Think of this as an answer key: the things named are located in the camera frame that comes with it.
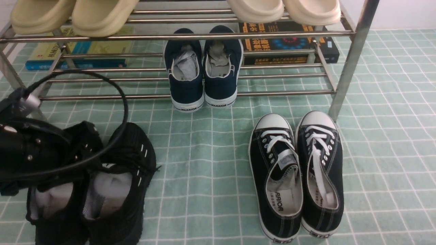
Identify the cream slipper far right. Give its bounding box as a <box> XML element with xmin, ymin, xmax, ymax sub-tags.
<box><xmin>282</xmin><ymin>0</ymin><xmax>341</xmax><ymax>26</ymax></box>

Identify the yellow blue book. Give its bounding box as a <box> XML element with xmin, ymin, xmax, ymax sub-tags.
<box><xmin>25</xmin><ymin>40</ymin><xmax>134</xmax><ymax>71</ymax></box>

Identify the navy slip-on shoe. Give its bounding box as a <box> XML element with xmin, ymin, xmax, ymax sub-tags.
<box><xmin>162</xmin><ymin>40</ymin><xmax>205</xmax><ymax>113</ymax></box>
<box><xmin>203</xmin><ymin>39</ymin><xmax>244</xmax><ymax>108</ymax></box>

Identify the cream slipper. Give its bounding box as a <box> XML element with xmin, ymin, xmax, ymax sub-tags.
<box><xmin>282</xmin><ymin>0</ymin><xmax>341</xmax><ymax>26</ymax></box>
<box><xmin>227</xmin><ymin>0</ymin><xmax>284</xmax><ymax>23</ymax></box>

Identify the black orange book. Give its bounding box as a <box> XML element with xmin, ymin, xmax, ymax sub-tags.
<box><xmin>238</xmin><ymin>21</ymin><xmax>340</xmax><ymax>66</ymax></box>

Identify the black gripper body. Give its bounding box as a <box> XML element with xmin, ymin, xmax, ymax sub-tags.
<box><xmin>1</xmin><ymin>118</ymin><xmax>84</xmax><ymax>196</ymax></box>

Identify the black canvas sneaker right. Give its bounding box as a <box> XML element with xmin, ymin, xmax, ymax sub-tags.
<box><xmin>294</xmin><ymin>111</ymin><xmax>344</xmax><ymax>239</ymax></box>

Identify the navy slip-on shoe left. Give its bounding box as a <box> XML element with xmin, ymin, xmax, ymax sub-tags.
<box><xmin>162</xmin><ymin>40</ymin><xmax>205</xmax><ymax>113</ymax></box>

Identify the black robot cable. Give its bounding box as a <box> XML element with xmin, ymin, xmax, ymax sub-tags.
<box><xmin>0</xmin><ymin>70</ymin><xmax>129</xmax><ymax>179</ymax></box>

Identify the black knit sneaker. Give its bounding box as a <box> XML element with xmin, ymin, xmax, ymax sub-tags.
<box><xmin>26</xmin><ymin>121</ymin><xmax>103</xmax><ymax>245</ymax></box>
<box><xmin>81</xmin><ymin>122</ymin><xmax>159</xmax><ymax>245</ymax></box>

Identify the black canvas sneaker left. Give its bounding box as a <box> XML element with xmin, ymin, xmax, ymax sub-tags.
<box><xmin>248</xmin><ymin>113</ymin><xmax>303</xmax><ymax>244</ymax></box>

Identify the green checkered floor mat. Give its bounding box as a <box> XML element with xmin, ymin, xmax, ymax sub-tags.
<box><xmin>0</xmin><ymin>29</ymin><xmax>436</xmax><ymax>245</ymax></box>

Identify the black canvas sneaker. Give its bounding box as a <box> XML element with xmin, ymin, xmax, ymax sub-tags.
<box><xmin>248</xmin><ymin>113</ymin><xmax>303</xmax><ymax>244</ymax></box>
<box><xmin>294</xmin><ymin>111</ymin><xmax>344</xmax><ymax>239</ymax></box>

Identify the steel shoe rack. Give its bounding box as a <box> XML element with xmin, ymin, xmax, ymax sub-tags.
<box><xmin>1</xmin><ymin>0</ymin><xmax>380</xmax><ymax>122</ymax></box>

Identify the beige slipper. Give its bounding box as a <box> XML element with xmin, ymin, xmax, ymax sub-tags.
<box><xmin>10</xmin><ymin>0</ymin><xmax>76</xmax><ymax>35</ymax></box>
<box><xmin>71</xmin><ymin>0</ymin><xmax>139</xmax><ymax>37</ymax></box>

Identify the navy slip-on shoe right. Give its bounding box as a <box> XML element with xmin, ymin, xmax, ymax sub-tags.
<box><xmin>203</xmin><ymin>39</ymin><xmax>244</xmax><ymax>108</ymax></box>

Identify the beige slipper far left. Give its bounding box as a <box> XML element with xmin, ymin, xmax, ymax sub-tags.
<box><xmin>10</xmin><ymin>0</ymin><xmax>76</xmax><ymax>35</ymax></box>

